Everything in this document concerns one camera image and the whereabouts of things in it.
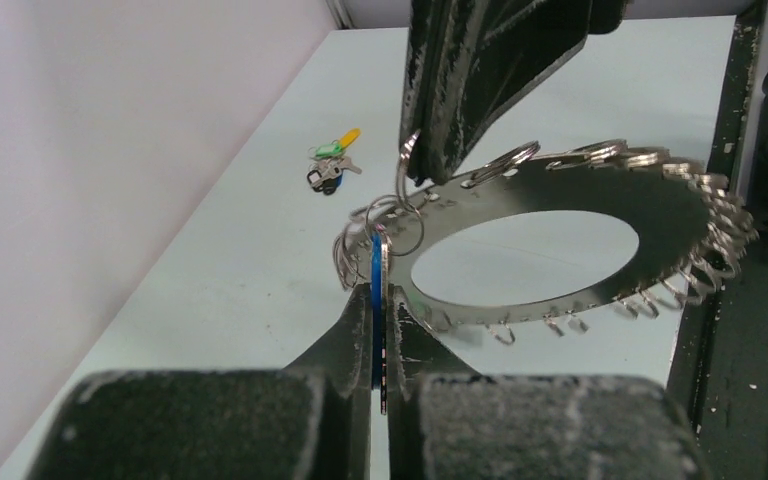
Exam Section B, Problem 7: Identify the large silver keyring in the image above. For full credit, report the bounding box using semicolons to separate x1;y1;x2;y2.
320;140;758;350

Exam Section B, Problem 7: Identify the bunch of coloured keys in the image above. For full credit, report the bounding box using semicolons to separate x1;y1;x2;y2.
306;128;363;196

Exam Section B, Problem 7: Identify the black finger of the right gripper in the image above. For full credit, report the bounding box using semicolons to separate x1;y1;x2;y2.
399;0;627;185

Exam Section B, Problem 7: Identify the left aluminium frame post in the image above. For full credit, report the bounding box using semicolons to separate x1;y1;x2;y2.
325;0;356;30

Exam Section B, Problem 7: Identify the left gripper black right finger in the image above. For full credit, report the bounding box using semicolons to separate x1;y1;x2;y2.
385;286;712;479

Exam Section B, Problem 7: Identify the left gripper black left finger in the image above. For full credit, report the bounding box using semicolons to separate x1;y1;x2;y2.
27;284;373;479

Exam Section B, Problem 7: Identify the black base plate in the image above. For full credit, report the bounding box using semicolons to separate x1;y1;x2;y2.
667;1;768;479

